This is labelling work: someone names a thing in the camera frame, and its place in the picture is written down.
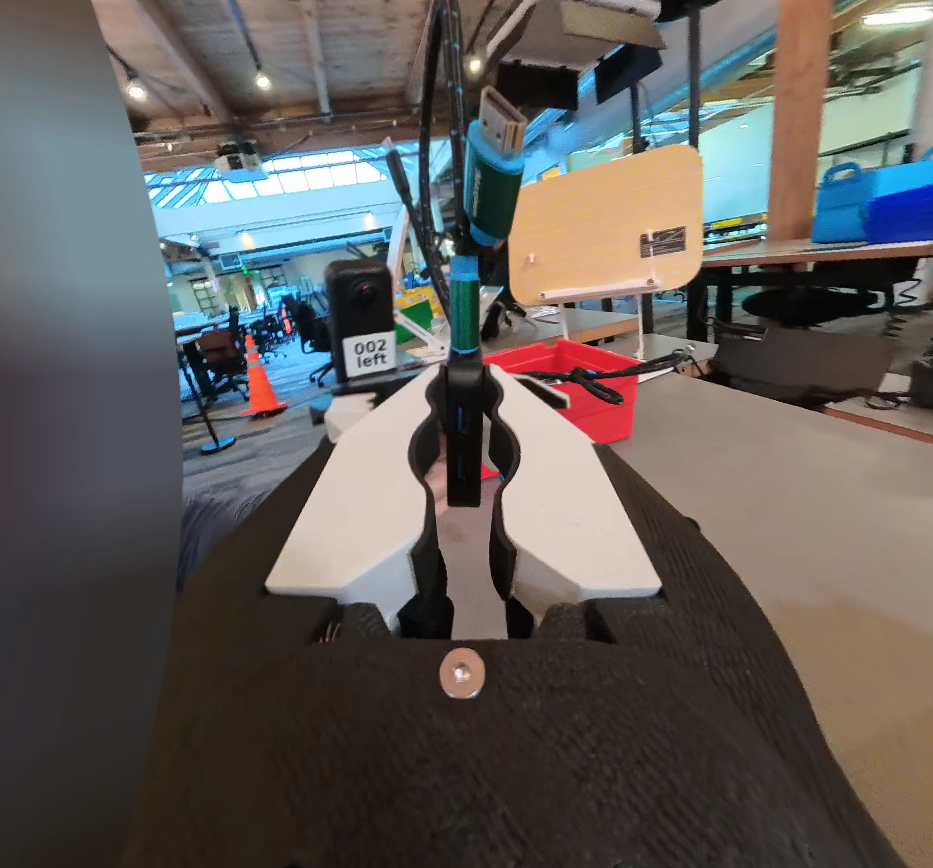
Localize dark grey floor case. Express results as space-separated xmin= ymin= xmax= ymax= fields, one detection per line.
xmin=710 ymin=329 xmax=901 ymax=406

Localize red plastic bin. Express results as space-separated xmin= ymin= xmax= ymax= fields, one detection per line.
xmin=483 ymin=338 xmax=644 ymax=444

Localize wooden pillar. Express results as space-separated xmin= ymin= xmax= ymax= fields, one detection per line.
xmin=765 ymin=0 xmax=841 ymax=242

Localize orange traffic cone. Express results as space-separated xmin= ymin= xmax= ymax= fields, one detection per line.
xmin=239 ymin=334 xmax=290 ymax=417

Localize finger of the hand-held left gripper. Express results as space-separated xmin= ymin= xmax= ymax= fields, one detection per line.
xmin=510 ymin=371 xmax=571 ymax=411

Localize black usb cable green plug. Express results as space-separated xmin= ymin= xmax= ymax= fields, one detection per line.
xmin=382 ymin=138 xmax=484 ymax=360

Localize black office chair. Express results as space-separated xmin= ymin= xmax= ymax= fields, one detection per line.
xmin=280 ymin=294 xmax=336 ymax=384
xmin=740 ymin=285 xmax=898 ymax=344

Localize light blue handled tote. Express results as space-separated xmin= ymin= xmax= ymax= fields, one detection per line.
xmin=811 ymin=161 xmax=879 ymax=244

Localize ceiling projector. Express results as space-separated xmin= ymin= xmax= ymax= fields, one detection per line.
xmin=213 ymin=143 xmax=267 ymax=177

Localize dark blue plastic bin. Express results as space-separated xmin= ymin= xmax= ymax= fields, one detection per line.
xmin=864 ymin=182 xmax=933 ymax=242

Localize black coiled cable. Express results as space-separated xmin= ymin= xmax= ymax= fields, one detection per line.
xmin=885 ymin=278 xmax=919 ymax=337

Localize dark grey usb hub adapter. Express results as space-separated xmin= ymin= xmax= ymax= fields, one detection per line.
xmin=443 ymin=357 xmax=488 ymax=509

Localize wood edged table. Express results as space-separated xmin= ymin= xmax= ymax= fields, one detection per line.
xmin=685 ymin=238 xmax=933 ymax=344

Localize black stanchion pole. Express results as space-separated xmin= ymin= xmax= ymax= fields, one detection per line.
xmin=182 ymin=343 xmax=238 ymax=455

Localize wooden board on white stand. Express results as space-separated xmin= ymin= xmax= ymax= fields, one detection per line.
xmin=506 ymin=145 xmax=706 ymax=374

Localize black hdmi cable green plugs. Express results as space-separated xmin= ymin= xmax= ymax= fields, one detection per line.
xmin=525 ymin=349 xmax=697 ymax=406
xmin=417 ymin=0 xmax=529 ymax=286

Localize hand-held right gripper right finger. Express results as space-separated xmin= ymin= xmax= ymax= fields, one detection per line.
xmin=487 ymin=364 xmax=663 ymax=626

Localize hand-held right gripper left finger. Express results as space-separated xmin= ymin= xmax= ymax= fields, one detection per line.
xmin=264 ymin=364 xmax=446 ymax=630

